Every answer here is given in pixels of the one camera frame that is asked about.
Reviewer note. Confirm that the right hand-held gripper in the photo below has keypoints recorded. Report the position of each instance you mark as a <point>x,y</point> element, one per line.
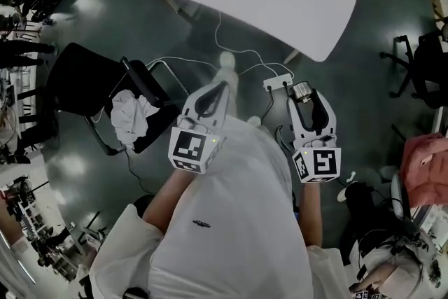
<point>320,162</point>

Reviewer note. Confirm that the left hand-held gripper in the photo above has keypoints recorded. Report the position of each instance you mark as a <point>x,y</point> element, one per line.
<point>190,148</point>

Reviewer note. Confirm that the person's right forearm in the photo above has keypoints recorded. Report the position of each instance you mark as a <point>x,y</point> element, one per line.
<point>312,213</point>

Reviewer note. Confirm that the person's left forearm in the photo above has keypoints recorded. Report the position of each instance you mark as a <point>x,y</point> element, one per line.
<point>168,199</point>

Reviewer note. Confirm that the person's light trouser leg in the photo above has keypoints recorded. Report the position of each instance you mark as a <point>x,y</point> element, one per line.
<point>229,87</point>

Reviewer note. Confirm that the person's white shoe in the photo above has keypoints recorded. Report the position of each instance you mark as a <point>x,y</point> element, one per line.
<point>227,59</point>

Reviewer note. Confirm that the white power strip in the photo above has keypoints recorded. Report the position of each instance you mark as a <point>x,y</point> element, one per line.
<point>278,82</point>

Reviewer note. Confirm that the white crumpled cloth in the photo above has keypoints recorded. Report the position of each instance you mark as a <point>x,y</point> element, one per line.
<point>130,119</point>

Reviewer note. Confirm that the black folding chair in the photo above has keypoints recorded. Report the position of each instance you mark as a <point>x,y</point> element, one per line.
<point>94,80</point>

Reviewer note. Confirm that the black office chair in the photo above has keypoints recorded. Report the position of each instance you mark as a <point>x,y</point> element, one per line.
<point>423,70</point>

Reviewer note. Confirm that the person's white t-shirt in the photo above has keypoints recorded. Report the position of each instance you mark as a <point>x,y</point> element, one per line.
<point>227,220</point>

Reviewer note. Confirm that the pink jacket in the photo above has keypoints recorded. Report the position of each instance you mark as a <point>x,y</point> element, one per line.
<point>425,171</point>

